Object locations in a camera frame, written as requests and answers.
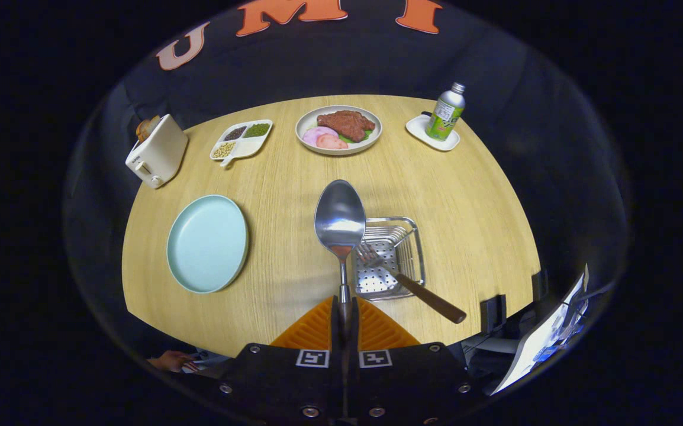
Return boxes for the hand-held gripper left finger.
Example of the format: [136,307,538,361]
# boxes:
[214,296,342,424]

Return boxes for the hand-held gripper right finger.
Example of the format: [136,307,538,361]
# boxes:
[350,296,477,424]

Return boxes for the fork with wooden handle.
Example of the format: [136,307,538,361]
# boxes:
[356,244,468,325]

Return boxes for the spoon with wooden handle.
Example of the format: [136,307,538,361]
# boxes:
[314,179,367,332]

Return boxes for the perforated metal basket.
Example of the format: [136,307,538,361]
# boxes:
[350,217,426,302]

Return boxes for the light blue plate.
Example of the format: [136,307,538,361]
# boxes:
[166,195,250,294]

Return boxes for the white divided bean dish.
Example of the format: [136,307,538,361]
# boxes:
[210,119,273,169]

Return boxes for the beige round food plate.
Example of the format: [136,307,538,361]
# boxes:
[295,105,383,156]

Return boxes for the pink ham slices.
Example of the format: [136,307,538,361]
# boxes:
[302,126,349,150]

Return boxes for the white square coaster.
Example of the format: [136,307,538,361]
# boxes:
[405,114,461,152]

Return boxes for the white toaster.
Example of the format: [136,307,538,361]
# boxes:
[125,114,189,189]

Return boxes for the brown steak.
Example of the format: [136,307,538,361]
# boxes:
[317,110,376,143]

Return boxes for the green and silver bottle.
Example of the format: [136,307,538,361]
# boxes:
[425,82,466,141]

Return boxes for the brown toast slices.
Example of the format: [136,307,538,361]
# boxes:
[136,115,161,141]

